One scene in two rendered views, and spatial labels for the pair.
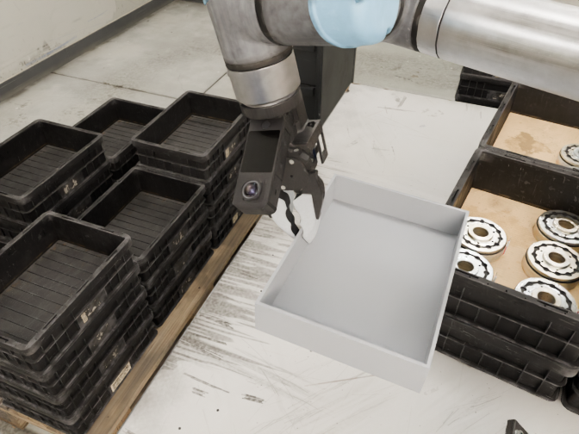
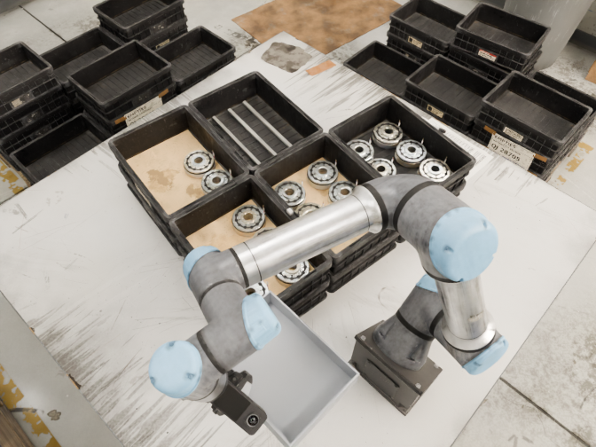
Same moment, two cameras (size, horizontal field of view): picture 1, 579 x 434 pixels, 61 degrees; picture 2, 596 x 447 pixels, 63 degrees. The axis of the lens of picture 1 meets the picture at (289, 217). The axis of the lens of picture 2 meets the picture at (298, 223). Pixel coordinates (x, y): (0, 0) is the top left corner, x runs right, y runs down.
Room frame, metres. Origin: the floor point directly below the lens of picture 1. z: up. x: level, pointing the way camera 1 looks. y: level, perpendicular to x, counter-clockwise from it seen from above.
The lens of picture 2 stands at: (0.28, 0.20, 2.09)
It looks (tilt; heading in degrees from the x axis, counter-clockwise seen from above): 55 degrees down; 291
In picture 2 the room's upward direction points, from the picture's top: 1 degrees clockwise
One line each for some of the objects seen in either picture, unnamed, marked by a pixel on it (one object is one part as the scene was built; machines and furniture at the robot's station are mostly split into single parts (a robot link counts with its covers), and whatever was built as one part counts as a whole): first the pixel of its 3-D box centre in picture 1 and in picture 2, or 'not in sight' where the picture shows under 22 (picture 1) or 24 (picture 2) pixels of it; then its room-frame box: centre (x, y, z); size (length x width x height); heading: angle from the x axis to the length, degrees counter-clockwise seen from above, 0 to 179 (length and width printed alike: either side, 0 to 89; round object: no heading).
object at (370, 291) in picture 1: (370, 265); (279, 365); (0.44, -0.11, 1.06); 0.27 x 0.20 x 0.05; 156
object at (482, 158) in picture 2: not in sight; (443, 148); (0.23, -1.23, 0.70); 0.33 x 0.23 x 0.01; 158
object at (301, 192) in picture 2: not in sight; (289, 192); (0.66, -0.69, 0.86); 0.10 x 0.10 x 0.01
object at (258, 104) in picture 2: not in sight; (255, 129); (0.87, -0.91, 0.87); 0.40 x 0.30 x 0.11; 149
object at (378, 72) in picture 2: not in sight; (383, 82); (0.64, -2.07, 0.26); 0.40 x 0.30 x 0.23; 158
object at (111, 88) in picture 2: not in sight; (132, 105); (1.77, -1.28, 0.37); 0.40 x 0.30 x 0.45; 68
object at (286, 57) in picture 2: not in sight; (285, 55); (1.02, -1.53, 0.71); 0.22 x 0.19 x 0.01; 158
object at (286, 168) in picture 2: not in sight; (328, 201); (0.53, -0.70, 0.87); 0.40 x 0.30 x 0.11; 149
